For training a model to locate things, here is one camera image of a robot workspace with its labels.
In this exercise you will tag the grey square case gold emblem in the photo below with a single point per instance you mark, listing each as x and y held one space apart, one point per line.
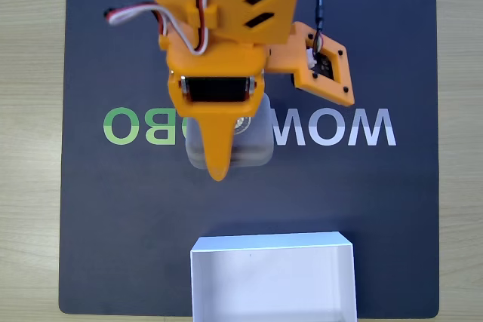
253 141

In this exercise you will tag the dark mat with WOWROBO print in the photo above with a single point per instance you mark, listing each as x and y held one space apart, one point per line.
113 205

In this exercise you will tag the white cardboard box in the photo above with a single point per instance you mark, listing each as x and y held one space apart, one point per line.
271 284

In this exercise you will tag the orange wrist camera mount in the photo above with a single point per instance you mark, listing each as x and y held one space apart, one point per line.
298 52

